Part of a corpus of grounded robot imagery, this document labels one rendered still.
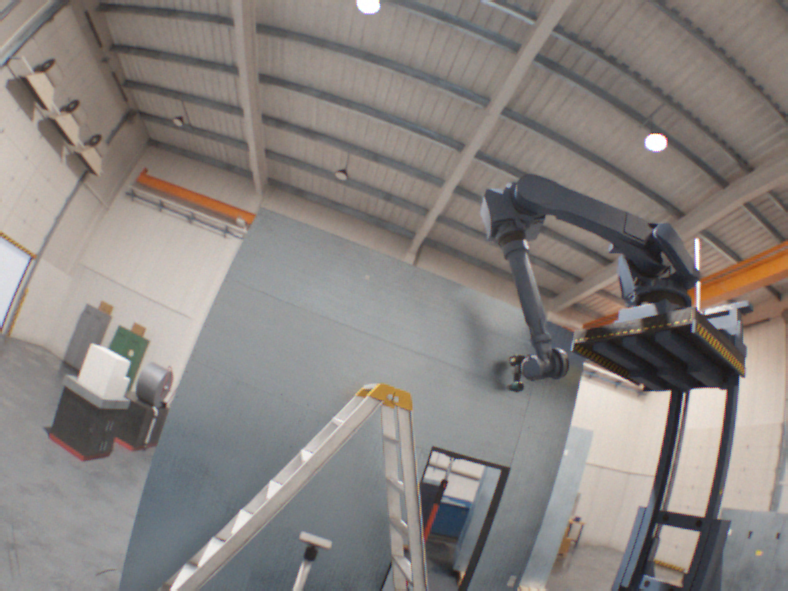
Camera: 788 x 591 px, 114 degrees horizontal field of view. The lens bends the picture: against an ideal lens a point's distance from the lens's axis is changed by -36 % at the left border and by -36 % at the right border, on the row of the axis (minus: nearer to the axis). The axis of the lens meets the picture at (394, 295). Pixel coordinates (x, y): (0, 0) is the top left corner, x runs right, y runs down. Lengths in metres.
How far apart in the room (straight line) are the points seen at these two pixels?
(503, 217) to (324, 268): 1.17
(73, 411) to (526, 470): 5.54
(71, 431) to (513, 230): 5.84
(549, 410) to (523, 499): 0.65
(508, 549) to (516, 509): 0.30
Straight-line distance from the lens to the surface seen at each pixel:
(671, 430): 2.98
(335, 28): 7.97
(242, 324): 2.51
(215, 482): 2.55
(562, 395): 2.94
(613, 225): 2.50
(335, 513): 2.51
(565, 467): 6.95
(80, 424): 6.08
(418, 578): 1.96
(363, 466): 2.46
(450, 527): 9.27
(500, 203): 2.50
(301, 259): 2.58
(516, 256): 2.40
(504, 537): 2.86
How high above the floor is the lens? 2.14
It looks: 18 degrees up
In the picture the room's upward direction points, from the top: 20 degrees clockwise
